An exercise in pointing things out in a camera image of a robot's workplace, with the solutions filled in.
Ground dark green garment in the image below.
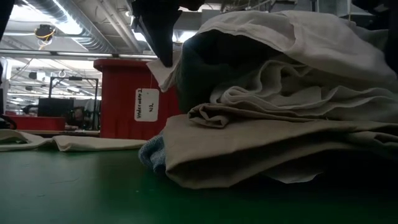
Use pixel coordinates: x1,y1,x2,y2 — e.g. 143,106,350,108
177,29,280,113

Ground small white cloth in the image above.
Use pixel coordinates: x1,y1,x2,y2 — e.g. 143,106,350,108
146,10,398,94

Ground green work mat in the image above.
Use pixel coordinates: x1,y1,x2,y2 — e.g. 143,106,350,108
0,148,398,224

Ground blue white striped towel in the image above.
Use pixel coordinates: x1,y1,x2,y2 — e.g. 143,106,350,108
138,133,167,175

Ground black monitor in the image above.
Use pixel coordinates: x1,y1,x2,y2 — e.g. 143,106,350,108
37,97,75,118

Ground red plastic laundry bin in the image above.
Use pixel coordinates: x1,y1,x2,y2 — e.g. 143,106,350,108
93,58,183,141

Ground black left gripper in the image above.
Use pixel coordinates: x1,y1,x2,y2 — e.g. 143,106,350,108
130,0,206,68

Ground beige trousers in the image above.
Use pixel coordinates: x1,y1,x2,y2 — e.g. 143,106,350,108
162,102,398,190

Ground white handwritten paper tag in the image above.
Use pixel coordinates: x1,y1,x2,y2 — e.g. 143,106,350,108
134,88,160,123

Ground red storage bin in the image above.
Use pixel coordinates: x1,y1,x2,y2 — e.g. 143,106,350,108
5,114,67,131

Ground person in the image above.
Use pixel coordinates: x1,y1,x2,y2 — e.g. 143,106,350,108
22,105,39,116
65,106,94,131

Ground white printed tote bag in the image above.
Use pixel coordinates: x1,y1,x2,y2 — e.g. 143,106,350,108
0,129,147,152

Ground long ceiling light bar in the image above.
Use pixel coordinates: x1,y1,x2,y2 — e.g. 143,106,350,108
0,49,159,62

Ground black metal stand frame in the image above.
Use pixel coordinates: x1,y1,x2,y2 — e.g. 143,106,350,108
49,75,100,131

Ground yellow ceiling cable reel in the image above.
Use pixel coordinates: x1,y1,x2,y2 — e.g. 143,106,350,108
34,24,57,42

